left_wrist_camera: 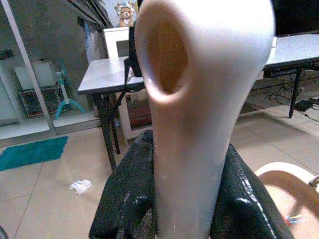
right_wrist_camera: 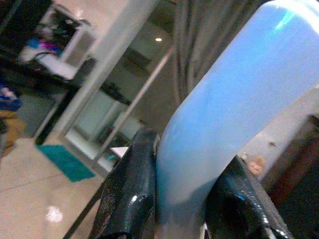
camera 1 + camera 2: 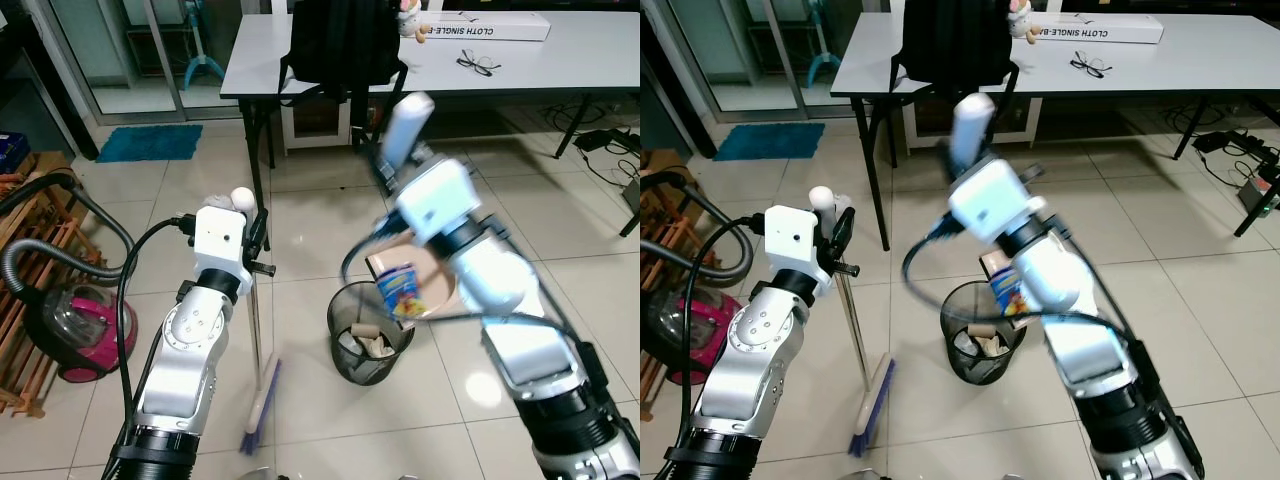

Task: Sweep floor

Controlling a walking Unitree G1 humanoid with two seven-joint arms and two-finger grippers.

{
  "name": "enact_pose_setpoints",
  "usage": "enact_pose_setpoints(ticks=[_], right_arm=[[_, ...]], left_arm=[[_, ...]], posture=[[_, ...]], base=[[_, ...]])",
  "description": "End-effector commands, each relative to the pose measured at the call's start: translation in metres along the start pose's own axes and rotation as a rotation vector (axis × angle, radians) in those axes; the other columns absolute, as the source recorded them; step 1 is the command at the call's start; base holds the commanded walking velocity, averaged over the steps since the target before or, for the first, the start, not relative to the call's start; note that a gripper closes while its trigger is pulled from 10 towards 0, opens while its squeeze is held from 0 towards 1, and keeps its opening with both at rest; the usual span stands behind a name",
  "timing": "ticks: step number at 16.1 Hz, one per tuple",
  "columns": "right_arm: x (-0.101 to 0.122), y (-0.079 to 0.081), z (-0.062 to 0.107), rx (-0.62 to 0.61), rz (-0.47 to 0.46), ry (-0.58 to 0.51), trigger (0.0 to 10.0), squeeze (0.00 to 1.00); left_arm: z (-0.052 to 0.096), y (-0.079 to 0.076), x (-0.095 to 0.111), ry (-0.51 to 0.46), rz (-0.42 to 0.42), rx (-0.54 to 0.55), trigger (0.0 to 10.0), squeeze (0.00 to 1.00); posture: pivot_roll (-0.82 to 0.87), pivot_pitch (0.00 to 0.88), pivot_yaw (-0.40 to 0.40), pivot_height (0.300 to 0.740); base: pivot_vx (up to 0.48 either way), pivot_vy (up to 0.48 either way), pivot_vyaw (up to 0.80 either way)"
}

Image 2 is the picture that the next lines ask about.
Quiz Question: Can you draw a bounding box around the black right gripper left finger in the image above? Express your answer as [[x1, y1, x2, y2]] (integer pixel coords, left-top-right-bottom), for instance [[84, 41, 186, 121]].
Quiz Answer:
[[87, 128, 161, 239]]

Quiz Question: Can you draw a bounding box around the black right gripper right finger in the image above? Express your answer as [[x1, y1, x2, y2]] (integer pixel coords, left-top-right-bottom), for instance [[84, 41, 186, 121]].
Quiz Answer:
[[204, 156, 295, 239]]

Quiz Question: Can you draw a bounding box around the teal floor mat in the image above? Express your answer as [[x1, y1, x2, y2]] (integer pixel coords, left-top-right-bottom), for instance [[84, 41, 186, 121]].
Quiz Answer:
[[35, 144, 97, 182]]

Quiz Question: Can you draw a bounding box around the dark brown wooden cabinet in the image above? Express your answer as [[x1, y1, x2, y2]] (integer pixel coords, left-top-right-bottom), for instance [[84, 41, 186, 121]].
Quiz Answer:
[[260, 114, 319, 239]]

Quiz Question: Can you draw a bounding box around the sliding glass door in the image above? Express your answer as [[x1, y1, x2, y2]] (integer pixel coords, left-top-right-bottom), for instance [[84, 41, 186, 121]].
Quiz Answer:
[[63, 0, 182, 175]]

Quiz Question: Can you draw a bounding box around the cardboard box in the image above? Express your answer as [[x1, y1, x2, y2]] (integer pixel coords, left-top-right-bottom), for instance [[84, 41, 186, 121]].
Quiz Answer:
[[0, 109, 27, 152]]

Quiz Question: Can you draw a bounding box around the black table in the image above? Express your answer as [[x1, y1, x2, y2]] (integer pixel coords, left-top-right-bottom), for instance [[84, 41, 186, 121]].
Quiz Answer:
[[0, 57, 133, 145]]

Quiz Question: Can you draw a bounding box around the white box on table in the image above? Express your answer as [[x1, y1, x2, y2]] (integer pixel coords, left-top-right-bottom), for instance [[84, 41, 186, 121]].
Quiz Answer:
[[21, 4, 98, 80]]

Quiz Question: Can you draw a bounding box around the grey curtain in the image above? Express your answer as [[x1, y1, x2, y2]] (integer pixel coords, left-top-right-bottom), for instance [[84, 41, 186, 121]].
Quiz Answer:
[[171, 0, 262, 105]]

